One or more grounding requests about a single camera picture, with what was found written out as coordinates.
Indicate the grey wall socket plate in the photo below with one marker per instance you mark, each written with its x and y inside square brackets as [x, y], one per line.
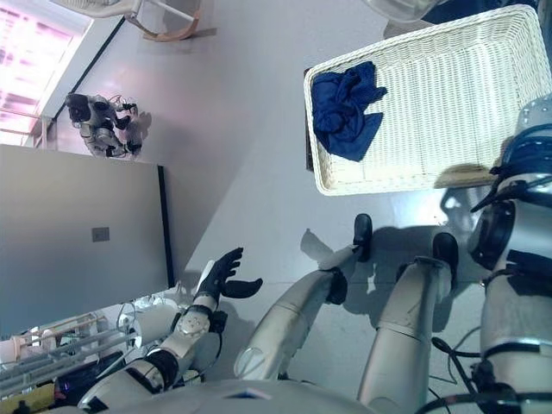
[100, 234]

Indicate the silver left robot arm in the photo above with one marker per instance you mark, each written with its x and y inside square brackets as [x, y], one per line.
[172, 345]

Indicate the grey partition wall panel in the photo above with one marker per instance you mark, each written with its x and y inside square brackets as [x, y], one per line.
[77, 224]

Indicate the pink lit window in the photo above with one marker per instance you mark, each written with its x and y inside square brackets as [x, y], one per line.
[30, 56]

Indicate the white cylinder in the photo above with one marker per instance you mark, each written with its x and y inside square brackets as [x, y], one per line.
[155, 325]

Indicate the silver right robot leg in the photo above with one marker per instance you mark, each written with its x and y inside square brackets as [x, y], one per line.
[401, 328]

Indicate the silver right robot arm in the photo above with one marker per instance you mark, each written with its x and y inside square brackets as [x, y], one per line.
[513, 310]

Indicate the blue garment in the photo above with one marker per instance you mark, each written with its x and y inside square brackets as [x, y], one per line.
[345, 116]

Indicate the white wicker laundry basket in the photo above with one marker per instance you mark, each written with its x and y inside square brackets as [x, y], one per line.
[448, 108]

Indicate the grey robot torso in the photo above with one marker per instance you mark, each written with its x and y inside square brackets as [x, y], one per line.
[267, 399]

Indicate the idle humanoid robot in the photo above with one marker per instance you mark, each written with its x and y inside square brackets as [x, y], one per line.
[101, 125]

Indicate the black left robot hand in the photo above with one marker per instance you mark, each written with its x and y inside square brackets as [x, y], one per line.
[224, 276]

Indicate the white rocking chair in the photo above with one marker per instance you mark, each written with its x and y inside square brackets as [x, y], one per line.
[172, 21]

